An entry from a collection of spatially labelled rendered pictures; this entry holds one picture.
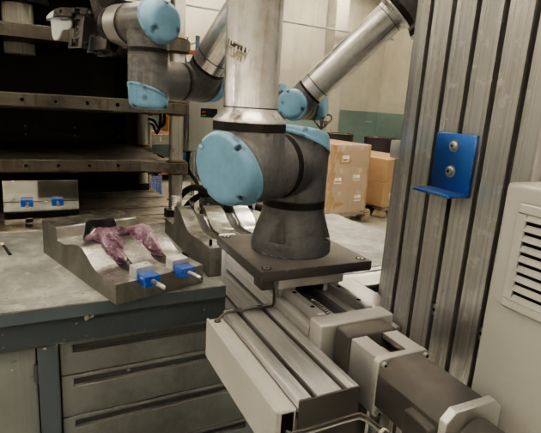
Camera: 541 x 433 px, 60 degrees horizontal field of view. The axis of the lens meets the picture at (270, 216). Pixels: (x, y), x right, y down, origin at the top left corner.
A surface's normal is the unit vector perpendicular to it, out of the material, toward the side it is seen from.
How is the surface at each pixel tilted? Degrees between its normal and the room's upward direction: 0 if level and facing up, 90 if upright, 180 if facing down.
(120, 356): 90
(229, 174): 98
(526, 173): 90
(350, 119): 90
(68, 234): 80
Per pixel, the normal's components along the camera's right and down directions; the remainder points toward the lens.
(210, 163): -0.62, 0.27
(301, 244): 0.19, -0.07
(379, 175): -0.79, 0.10
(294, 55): 0.48, 0.23
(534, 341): -0.90, 0.04
